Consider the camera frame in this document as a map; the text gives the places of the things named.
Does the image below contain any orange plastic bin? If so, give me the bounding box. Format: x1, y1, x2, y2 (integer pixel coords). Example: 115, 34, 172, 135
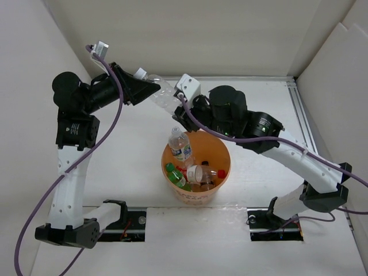
161, 126, 231, 205

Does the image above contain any clear bottle red label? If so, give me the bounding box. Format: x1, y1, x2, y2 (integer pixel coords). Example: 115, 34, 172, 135
177, 165, 227, 183

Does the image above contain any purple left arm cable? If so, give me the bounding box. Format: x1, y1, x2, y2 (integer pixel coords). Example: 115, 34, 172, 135
13, 44, 127, 276

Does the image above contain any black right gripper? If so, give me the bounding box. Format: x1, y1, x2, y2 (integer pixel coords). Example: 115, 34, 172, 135
172, 93, 236, 139

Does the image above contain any clear crushed unlabelled bottle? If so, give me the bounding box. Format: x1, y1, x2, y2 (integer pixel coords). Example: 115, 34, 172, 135
133, 67, 181, 116

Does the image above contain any clear bottle black cap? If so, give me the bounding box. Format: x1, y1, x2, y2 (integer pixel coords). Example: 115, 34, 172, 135
200, 168, 217, 191

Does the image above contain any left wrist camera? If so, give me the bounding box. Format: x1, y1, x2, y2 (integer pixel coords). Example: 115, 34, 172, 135
90, 40, 109, 61

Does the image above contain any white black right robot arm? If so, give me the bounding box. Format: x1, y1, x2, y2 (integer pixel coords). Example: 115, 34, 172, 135
174, 84, 352, 229

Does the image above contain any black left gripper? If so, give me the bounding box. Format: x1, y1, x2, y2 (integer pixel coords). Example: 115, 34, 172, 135
82, 62, 160, 114

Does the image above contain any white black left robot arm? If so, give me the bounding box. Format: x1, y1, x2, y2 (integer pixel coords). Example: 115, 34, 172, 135
34, 63, 160, 249

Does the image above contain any clear bottle blue yellow label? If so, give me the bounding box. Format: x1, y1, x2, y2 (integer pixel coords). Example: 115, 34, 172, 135
168, 126, 192, 162

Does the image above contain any side aluminium rail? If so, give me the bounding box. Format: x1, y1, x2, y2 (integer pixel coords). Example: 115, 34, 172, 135
287, 76, 353, 231

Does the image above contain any green plastic soda bottle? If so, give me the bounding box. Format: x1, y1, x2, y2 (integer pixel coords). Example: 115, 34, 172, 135
165, 163, 191, 191

